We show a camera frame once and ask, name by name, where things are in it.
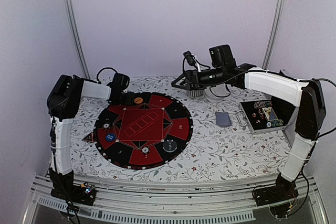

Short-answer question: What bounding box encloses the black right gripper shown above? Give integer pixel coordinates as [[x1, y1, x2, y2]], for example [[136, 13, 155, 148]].
[[171, 66, 225, 91]]

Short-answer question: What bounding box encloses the orange big blind button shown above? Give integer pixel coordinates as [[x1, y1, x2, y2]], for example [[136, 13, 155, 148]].
[[134, 97, 143, 104]]

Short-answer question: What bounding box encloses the blue small blind button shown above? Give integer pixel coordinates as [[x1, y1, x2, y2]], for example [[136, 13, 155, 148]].
[[105, 133, 116, 142]]

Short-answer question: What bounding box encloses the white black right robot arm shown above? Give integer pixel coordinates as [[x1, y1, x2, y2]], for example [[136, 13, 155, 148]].
[[171, 45, 326, 201]]

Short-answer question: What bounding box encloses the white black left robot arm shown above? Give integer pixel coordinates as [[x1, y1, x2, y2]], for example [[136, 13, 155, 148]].
[[47, 72, 132, 205]]

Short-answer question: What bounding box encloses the striped grey ceramic mug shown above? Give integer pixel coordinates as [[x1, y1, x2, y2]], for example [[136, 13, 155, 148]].
[[186, 89, 204, 98]]

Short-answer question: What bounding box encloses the round red black poker mat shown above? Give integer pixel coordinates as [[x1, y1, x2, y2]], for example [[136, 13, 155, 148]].
[[86, 92, 193, 170]]

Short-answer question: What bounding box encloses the white ceramic bowl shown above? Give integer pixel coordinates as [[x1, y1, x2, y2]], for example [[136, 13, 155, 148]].
[[204, 86, 231, 103]]

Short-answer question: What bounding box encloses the blue playing card deck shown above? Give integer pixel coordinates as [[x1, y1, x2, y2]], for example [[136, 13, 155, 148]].
[[215, 112, 232, 127]]

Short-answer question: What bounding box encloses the floral white table cloth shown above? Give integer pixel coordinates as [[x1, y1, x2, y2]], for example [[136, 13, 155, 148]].
[[70, 76, 290, 183]]

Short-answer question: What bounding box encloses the row of poker chips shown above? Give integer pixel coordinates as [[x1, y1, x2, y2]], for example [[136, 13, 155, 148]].
[[253, 100, 272, 109]]

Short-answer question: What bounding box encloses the boxed playing card deck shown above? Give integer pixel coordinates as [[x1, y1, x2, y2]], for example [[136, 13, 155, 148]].
[[262, 107, 278, 121]]

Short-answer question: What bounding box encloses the aluminium poker chip case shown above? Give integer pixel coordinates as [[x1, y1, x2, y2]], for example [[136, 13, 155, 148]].
[[236, 68, 307, 134]]

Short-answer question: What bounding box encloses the aluminium front rail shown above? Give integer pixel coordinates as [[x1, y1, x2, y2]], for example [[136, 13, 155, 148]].
[[22, 174, 328, 224]]

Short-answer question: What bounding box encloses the right aluminium frame post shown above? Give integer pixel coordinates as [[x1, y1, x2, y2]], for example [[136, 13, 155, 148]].
[[262, 0, 285, 69]]

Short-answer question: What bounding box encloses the aluminium frame post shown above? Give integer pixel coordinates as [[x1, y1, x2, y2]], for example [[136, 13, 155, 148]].
[[262, 0, 285, 69], [64, 0, 91, 79]]

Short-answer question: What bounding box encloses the left aluminium frame post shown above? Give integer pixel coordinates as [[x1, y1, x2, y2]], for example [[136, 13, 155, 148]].
[[64, 0, 91, 79]]

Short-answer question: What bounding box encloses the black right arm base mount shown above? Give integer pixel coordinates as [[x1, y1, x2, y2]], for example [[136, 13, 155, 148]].
[[251, 181, 310, 219]]

